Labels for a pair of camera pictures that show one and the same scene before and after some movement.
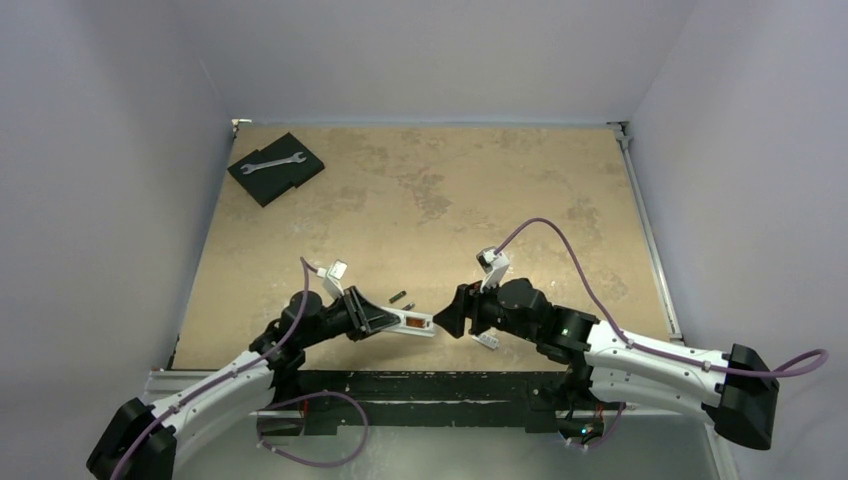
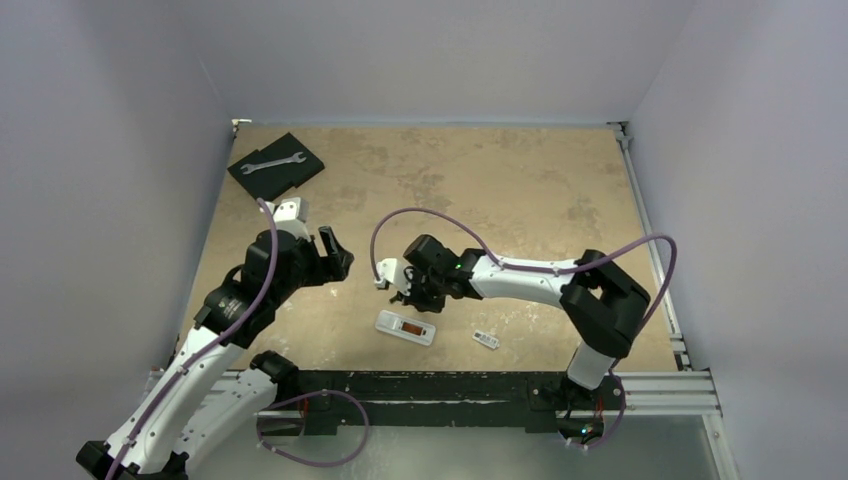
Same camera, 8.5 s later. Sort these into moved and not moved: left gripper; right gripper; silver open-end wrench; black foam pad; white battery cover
Moved: right gripper; left gripper
Not moved: white battery cover; black foam pad; silver open-end wrench
